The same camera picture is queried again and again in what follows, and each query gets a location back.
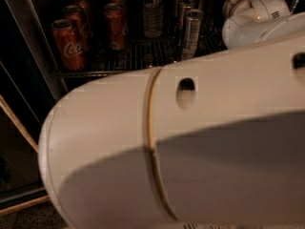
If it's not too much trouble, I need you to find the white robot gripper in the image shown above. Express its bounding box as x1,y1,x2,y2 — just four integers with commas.
222,0,263,22

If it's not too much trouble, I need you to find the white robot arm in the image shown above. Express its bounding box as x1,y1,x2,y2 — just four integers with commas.
39,0,305,229

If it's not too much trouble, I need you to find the front silver Red Bull can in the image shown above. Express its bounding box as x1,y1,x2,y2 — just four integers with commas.
181,9,204,60

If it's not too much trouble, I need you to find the silver red bull can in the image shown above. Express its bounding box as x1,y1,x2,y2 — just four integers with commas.
174,0,197,46
170,0,180,36
181,9,204,60

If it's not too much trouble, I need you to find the front middle Coca-Cola can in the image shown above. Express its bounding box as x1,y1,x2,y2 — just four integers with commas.
104,3,128,51

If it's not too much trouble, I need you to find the front left Coca-Cola can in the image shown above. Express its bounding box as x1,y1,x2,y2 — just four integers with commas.
51,19,86,72

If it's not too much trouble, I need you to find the stainless steel fridge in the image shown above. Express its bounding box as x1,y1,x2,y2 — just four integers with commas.
0,0,305,126

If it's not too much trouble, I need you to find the open glass fridge door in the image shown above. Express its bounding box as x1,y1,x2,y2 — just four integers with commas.
0,0,54,215

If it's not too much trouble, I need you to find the clear plastic water bottle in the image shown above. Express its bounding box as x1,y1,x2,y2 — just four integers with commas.
142,0,163,38

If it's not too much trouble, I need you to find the top wire fridge shelf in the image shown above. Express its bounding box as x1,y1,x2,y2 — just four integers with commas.
52,0,230,79

